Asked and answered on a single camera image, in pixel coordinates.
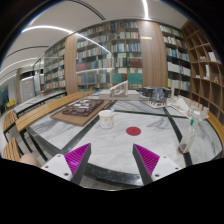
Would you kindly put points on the wooden board with model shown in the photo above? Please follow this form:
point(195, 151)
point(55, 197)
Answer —
point(80, 113)

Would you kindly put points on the wooden cubby shelf right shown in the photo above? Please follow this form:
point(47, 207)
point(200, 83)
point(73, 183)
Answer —
point(207, 71)

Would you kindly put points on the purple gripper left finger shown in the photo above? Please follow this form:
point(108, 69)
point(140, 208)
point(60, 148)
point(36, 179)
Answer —
point(71, 166)

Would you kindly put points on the large bookshelf wall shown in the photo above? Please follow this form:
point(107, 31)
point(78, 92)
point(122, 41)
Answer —
point(98, 57)

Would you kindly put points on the long wooden bench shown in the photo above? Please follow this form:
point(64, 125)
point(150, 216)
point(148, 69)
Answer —
point(36, 114)

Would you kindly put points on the white cup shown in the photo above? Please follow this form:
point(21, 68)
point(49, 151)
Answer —
point(106, 118)

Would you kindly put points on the dark building model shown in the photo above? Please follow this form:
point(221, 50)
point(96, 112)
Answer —
point(157, 94)

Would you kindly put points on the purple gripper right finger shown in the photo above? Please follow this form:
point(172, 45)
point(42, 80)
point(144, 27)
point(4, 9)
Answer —
point(151, 166)

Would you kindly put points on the clear plastic water bottle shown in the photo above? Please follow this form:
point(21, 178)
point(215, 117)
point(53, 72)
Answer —
point(190, 134)

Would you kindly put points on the red round sticker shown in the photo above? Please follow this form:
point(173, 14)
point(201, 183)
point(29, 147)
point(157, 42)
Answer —
point(133, 131)

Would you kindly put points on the clear acrylic model right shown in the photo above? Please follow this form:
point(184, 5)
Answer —
point(186, 106)

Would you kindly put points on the white architectural model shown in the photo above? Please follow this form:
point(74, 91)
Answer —
point(119, 92)

